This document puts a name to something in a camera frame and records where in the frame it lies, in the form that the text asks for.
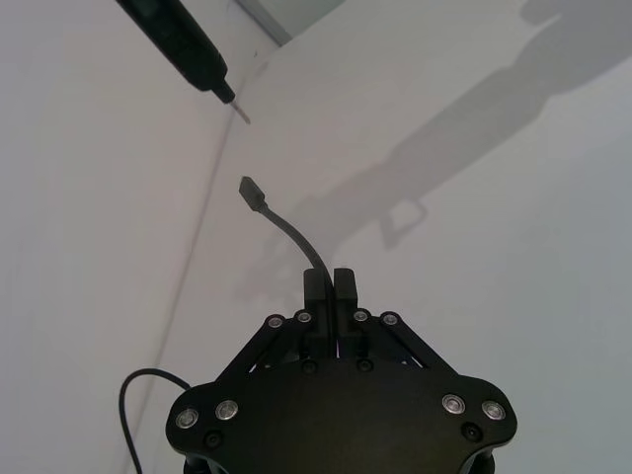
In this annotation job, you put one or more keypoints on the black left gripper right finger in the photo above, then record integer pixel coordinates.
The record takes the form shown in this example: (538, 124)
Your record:
(345, 291)

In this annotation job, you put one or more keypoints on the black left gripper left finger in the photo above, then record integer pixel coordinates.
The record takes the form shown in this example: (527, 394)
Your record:
(315, 296)

